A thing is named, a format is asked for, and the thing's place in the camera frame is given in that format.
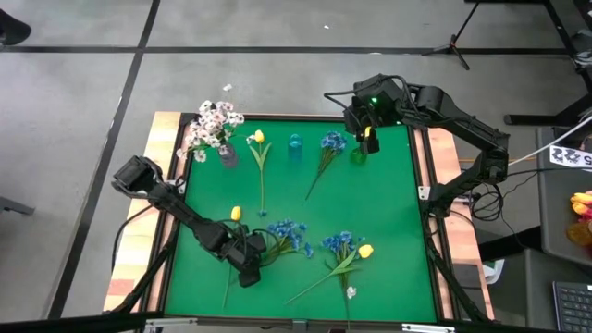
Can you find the green table mat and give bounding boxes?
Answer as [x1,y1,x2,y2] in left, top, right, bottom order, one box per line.
[164,118,438,324]

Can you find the green glass vase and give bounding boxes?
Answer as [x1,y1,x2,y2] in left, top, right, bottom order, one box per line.
[349,146,369,166]

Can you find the gray side desk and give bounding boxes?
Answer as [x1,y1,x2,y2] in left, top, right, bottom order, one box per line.
[524,248,592,333]

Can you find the gray metal foot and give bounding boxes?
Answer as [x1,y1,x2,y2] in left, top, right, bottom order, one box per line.
[0,196,36,216]

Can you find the white cable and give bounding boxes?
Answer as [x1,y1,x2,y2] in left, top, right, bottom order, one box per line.
[480,113,592,178]

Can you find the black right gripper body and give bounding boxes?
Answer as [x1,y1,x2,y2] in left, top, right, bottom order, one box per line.
[344,73,406,140]

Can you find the white printed label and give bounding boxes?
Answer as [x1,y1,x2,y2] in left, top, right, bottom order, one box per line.
[549,144,592,168]

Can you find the black tripod stand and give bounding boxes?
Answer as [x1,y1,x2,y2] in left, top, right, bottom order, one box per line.
[420,0,487,71]

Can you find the gray storage bin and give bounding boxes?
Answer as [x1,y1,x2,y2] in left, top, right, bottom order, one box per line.
[535,127,592,267]

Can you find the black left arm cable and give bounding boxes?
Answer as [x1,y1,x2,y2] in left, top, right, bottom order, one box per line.
[110,203,156,274]

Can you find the black keyboard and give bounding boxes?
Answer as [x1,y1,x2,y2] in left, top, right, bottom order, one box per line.
[551,280,592,333]

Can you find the person's shoe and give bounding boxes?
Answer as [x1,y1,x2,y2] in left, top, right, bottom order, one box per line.
[0,8,32,46]

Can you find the black table frame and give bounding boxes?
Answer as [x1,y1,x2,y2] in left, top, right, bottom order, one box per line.
[104,112,496,325]

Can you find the black stand base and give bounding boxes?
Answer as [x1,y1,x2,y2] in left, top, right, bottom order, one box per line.
[502,0,592,129]

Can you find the yellow artificial tulip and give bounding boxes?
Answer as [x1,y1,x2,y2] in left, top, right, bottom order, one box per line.
[252,129,274,215]
[284,243,375,306]
[221,205,244,310]

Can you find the black cable bundle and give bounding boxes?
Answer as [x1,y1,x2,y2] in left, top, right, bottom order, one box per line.
[469,168,540,223]

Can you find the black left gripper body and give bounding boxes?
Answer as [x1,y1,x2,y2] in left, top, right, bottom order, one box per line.
[220,233,265,274]

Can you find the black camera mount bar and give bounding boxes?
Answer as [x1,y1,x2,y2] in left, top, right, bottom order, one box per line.
[0,310,161,333]

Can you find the purple ribbed glass vase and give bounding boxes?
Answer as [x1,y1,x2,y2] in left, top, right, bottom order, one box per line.
[217,142,240,168]

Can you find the blue textured glass vase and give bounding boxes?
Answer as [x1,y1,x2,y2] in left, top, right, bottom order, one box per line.
[287,132,304,161]

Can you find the spare yellow orange flowers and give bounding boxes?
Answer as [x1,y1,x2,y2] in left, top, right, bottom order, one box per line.
[567,190,592,247]

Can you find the white artificial flower bunch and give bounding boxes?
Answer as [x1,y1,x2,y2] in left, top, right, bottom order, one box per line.
[187,108,223,149]
[210,99,246,130]
[174,133,209,164]

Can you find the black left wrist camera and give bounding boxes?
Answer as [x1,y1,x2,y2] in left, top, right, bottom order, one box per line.
[247,233,268,254]

